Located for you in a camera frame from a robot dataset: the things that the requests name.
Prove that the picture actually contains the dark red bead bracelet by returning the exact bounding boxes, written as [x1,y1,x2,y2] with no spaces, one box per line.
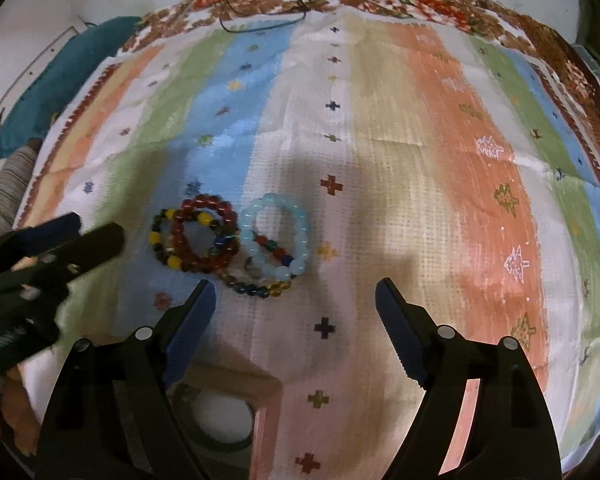
[170,195,240,275]

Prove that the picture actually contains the person's left forearm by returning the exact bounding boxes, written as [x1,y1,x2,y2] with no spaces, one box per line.
[0,364,48,461]

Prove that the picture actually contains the white patterned sheet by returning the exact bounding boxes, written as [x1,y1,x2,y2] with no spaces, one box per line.
[0,0,88,211]

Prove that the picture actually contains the multicoloured glass bead bracelet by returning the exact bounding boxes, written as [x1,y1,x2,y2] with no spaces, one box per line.
[211,232,295,299]

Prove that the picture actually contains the teal cushion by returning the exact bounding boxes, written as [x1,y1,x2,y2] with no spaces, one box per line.
[0,16,143,160]

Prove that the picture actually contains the grey ribbed cloth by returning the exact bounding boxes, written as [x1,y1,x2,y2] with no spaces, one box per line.
[0,144,38,248]

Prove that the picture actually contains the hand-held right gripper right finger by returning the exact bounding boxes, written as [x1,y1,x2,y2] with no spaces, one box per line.
[375,278,563,480]

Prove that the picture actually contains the pale blue bead bracelet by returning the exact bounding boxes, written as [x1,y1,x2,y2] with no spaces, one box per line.
[239,193,312,282]

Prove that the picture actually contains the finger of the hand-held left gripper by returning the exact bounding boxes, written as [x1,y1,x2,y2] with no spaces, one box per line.
[0,223,126,302]
[0,212,81,272]

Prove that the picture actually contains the black and yellow bead bracelet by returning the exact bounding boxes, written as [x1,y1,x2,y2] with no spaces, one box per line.
[150,207,216,272]

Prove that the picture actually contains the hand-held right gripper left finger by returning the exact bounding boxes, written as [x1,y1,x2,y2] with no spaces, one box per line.
[34,280,217,480]

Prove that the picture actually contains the colourful striped cloth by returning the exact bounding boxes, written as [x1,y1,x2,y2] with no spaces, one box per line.
[15,12,600,480]

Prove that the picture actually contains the pink box with black ring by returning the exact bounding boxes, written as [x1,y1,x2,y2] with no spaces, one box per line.
[172,364,283,461]

